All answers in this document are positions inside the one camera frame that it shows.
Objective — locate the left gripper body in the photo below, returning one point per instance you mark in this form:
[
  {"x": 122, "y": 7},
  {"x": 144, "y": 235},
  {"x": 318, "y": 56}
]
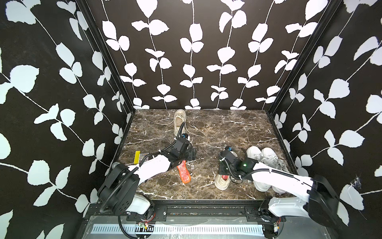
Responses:
[{"x": 189, "y": 155}]

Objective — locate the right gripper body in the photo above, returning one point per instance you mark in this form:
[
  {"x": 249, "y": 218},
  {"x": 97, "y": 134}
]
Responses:
[{"x": 222, "y": 171}]

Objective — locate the beige sneaker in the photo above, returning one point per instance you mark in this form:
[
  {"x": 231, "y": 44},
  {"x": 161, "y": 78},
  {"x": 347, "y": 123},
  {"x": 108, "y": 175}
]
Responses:
[
  {"x": 226, "y": 159},
  {"x": 179, "y": 117}
]

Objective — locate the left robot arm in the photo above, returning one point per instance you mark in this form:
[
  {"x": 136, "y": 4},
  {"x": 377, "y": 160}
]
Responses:
[{"x": 118, "y": 192}]

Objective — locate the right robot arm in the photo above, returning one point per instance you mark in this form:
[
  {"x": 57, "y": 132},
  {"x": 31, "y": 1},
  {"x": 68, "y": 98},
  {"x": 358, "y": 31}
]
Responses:
[{"x": 312, "y": 198}]

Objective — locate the white sneaker outer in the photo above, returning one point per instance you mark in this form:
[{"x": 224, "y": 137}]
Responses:
[{"x": 270, "y": 159}]

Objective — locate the yellow card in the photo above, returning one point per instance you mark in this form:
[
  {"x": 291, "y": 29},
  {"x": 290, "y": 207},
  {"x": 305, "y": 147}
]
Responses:
[{"x": 136, "y": 157}]

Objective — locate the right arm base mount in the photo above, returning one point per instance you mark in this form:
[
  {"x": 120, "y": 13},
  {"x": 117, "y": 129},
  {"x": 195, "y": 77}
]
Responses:
[{"x": 261, "y": 215}]

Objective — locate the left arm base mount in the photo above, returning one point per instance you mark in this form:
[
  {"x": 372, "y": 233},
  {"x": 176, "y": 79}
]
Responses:
[{"x": 156, "y": 213}]

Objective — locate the white vented rail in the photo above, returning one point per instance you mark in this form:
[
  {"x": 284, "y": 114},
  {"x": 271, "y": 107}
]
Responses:
[{"x": 161, "y": 229}]

